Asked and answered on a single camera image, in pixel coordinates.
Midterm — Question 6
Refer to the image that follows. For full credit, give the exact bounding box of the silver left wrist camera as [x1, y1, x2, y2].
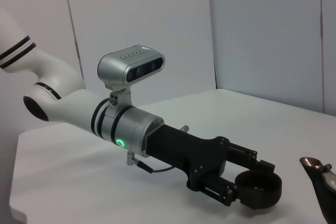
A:
[97, 46, 166, 114]

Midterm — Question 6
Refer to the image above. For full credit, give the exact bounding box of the grey left gripper cable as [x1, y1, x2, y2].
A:
[125, 152, 182, 174]

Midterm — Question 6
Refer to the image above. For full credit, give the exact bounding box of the dark brown teacup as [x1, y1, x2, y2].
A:
[234, 170, 283, 210]

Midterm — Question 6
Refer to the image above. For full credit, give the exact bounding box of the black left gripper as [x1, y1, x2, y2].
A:
[145, 125, 276, 207]

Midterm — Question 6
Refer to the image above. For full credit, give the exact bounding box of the black round teapot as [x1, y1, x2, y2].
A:
[299, 156, 336, 224]

